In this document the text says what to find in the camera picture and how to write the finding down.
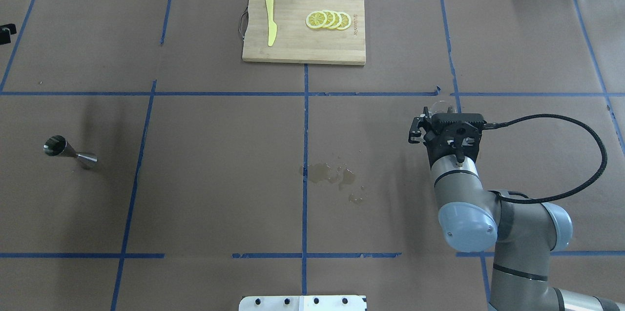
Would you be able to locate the black camera cable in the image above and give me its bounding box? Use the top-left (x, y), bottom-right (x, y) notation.
top-left (483, 114), bottom-right (608, 204)

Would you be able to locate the yellow plastic knife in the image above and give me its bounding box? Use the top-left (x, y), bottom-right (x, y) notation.
top-left (264, 0), bottom-right (278, 47)

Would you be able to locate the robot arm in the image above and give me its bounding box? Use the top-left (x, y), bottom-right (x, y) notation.
top-left (408, 108), bottom-right (624, 311)

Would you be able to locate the bamboo cutting board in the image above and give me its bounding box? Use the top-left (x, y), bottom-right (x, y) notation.
top-left (242, 0), bottom-right (366, 65)

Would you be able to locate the clear glass cup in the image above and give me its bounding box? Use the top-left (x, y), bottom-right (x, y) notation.
top-left (422, 100), bottom-right (457, 117)

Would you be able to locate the steel double jigger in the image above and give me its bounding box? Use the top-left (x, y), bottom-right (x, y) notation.
top-left (43, 135), bottom-right (98, 169)

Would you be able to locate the back lemon slice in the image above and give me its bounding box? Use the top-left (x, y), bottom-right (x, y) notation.
top-left (334, 12), bottom-right (352, 31)

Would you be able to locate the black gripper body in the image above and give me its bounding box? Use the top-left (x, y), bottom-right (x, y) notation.
top-left (423, 129), bottom-right (481, 165)

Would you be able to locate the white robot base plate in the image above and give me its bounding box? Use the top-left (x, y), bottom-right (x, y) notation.
top-left (238, 294), bottom-right (368, 311)

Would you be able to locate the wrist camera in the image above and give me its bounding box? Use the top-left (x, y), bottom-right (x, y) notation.
top-left (0, 23), bottom-right (17, 45)
top-left (432, 113), bottom-right (487, 141)

